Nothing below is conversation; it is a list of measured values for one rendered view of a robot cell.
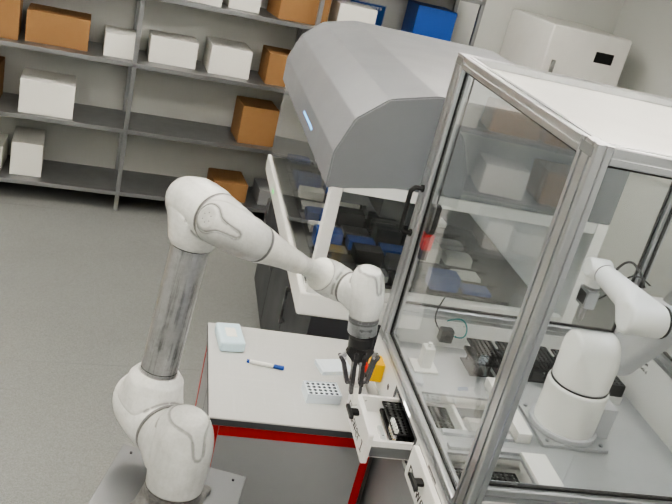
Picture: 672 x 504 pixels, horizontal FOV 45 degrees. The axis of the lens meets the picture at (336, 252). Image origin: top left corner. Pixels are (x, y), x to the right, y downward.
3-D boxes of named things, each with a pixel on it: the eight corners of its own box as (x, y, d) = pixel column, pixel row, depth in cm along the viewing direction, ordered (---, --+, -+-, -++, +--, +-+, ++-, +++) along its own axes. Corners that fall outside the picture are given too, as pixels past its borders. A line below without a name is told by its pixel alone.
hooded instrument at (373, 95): (257, 471, 356) (350, 78, 290) (240, 284, 523) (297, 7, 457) (506, 493, 383) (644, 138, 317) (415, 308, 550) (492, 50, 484)
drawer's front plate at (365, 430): (360, 464, 243) (368, 434, 239) (345, 408, 269) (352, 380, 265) (365, 464, 244) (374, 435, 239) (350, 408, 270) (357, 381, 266)
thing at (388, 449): (366, 457, 245) (370, 441, 242) (352, 407, 268) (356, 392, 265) (487, 468, 254) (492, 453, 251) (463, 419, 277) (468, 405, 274)
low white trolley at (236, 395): (173, 592, 286) (208, 416, 257) (178, 476, 342) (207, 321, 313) (330, 600, 299) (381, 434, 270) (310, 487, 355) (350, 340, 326)
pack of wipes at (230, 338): (244, 353, 298) (246, 343, 296) (219, 352, 295) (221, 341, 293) (238, 332, 311) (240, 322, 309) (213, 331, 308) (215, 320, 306)
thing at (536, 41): (479, 263, 659) (557, 24, 586) (446, 227, 723) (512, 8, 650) (552, 271, 682) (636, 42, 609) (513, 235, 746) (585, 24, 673)
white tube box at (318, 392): (305, 403, 277) (308, 393, 276) (301, 389, 284) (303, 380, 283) (339, 404, 281) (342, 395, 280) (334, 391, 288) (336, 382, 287)
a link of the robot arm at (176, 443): (160, 509, 203) (177, 436, 196) (129, 466, 215) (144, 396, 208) (215, 495, 213) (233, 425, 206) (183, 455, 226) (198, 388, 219)
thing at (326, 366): (322, 375, 296) (323, 371, 296) (314, 362, 303) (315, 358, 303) (353, 375, 302) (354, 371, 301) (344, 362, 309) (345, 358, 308)
